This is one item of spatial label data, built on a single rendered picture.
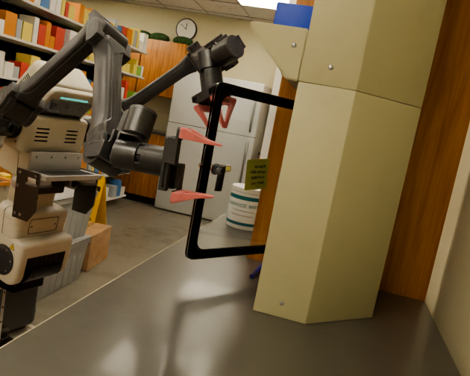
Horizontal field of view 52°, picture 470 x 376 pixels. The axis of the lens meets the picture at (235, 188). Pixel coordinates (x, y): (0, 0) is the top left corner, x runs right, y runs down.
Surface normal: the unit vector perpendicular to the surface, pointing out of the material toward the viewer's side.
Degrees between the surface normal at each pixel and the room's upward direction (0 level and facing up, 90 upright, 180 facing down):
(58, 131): 98
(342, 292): 90
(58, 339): 0
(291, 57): 90
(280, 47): 90
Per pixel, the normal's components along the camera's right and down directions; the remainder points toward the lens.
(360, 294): 0.52, 0.22
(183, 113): -0.22, 0.10
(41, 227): 0.84, 0.36
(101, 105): -0.54, -0.43
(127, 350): 0.18, -0.97
